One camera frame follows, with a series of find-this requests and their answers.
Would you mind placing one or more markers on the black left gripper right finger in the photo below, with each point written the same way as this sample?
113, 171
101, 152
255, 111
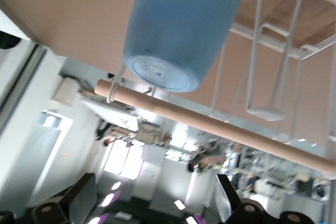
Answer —
236, 213

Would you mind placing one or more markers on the white desk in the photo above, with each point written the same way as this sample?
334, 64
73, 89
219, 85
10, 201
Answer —
113, 112

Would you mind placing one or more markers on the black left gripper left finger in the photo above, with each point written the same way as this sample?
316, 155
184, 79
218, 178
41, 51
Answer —
78, 203

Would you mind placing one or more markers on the blue plastic cup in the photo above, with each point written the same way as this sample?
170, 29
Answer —
178, 32

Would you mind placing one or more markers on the beige box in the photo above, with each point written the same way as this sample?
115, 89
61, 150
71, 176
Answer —
65, 91

